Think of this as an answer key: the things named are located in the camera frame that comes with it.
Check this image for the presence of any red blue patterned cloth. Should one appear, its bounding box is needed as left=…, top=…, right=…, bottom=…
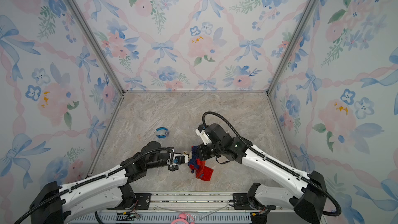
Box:
left=188, top=146, right=214, bottom=181

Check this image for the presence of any blue strap watch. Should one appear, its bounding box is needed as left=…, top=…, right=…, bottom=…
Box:
left=155, top=127, right=170, bottom=139

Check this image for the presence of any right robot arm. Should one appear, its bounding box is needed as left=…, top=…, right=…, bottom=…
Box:
left=195, top=123, right=342, bottom=224

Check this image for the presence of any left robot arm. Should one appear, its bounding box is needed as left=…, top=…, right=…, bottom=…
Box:
left=16, top=142, right=189, bottom=224

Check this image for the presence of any pink round object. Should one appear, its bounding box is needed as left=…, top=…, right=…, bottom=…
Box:
left=171, top=213, right=195, bottom=224

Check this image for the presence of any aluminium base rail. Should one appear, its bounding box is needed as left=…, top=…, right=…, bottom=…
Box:
left=60, top=190, right=322, bottom=215

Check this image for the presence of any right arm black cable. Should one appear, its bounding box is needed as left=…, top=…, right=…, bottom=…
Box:
left=201, top=111, right=342, bottom=217

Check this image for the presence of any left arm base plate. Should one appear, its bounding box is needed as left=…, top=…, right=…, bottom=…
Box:
left=108, top=193, right=152, bottom=210

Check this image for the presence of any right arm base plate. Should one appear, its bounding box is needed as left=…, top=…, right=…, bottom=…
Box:
left=232, top=192, right=277, bottom=211

